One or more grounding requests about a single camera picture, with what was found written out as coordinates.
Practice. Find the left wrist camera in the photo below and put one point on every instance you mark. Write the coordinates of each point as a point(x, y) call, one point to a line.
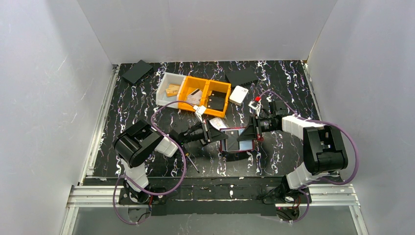
point(199, 111)

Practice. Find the aluminium table rail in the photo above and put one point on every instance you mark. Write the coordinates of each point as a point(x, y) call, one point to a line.
point(88, 168)

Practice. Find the black VIP card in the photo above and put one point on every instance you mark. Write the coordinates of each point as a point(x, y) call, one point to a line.
point(231, 143)
point(216, 104)

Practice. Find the red card holder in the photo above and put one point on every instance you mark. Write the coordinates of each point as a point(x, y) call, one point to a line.
point(244, 145)

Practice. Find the white small box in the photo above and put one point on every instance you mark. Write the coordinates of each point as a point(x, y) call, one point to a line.
point(238, 95)

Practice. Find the black flat box right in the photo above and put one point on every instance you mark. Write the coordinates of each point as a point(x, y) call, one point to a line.
point(241, 77)

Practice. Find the black yellow screwdriver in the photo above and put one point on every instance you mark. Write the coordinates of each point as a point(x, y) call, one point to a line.
point(192, 163)

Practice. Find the yellow bin with black card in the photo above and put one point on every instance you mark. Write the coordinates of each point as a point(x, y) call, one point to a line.
point(213, 85)

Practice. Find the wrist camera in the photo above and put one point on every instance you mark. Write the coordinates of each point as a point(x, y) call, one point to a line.
point(255, 104)
point(199, 111)

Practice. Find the grey card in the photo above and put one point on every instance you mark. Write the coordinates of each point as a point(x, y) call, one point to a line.
point(217, 95)

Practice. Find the gold card in white bin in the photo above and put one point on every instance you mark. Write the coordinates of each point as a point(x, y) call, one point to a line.
point(173, 88)

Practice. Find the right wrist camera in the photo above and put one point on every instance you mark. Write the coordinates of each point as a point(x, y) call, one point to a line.
point(255, 104)

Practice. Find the white plastic bin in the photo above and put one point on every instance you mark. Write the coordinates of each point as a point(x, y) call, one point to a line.
point(168, 78)

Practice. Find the yellow bin with silver card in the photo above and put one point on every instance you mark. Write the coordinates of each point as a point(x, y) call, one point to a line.
point(191, 91)

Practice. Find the black flat box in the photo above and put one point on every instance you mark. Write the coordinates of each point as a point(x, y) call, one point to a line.
point(137, 72)
point(241, 77)

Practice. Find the gold card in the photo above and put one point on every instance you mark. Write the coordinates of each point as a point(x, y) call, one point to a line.
point(173, 88)
point(171, 94)

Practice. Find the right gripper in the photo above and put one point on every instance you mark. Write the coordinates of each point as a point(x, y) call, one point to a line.
point(255, 127)

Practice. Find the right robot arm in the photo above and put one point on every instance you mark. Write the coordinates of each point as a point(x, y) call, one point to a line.
point(323, 147)

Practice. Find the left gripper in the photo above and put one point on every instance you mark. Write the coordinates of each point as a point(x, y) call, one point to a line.
point(207, 131)

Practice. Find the silver VIP card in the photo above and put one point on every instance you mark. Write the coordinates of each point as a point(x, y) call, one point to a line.
point(194, 97)

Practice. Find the black flat box left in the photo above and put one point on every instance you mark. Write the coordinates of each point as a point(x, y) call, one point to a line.
point(137, 72)

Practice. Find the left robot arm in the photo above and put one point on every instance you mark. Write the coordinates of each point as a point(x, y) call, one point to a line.
point(139, 141)

